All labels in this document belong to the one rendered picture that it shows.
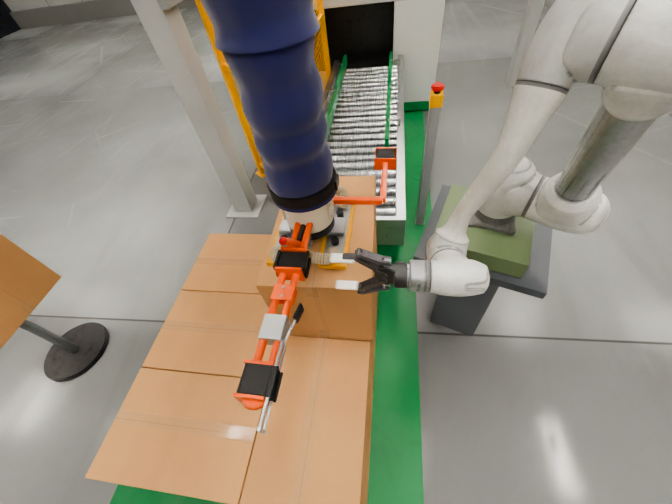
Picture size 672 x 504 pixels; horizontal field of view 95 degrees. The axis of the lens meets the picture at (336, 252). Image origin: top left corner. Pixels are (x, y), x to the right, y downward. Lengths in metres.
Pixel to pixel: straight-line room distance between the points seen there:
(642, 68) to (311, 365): 1.25
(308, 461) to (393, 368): 0.81
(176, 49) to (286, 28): 1.58
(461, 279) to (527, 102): 0.42
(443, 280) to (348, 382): 0.65
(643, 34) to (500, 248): 0.78
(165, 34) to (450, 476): 2.70
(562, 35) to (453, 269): 0.51
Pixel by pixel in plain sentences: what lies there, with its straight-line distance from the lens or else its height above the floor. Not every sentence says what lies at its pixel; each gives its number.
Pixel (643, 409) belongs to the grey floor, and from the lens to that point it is 2.25.
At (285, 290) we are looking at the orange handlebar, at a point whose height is 1.09.
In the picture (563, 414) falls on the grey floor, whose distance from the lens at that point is 2.06.
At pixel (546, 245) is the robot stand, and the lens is 1.54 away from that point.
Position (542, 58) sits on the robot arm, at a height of 1.55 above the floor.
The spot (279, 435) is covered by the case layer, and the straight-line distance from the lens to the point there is 1.33.
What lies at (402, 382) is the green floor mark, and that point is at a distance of 1.89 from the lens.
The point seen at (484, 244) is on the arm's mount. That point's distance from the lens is 1.33.
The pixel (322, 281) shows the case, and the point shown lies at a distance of 1.05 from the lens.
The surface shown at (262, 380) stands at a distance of 0.77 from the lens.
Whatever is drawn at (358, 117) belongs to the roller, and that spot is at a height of 0.55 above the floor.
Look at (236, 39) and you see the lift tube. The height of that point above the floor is 1.62.
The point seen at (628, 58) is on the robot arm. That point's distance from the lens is 0.78.
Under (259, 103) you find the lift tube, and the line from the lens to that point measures 0.83.
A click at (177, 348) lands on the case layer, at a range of 1.63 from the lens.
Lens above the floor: 1.81
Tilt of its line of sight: 50 degrees down
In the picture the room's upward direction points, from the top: 10 degrees counter-clockwise
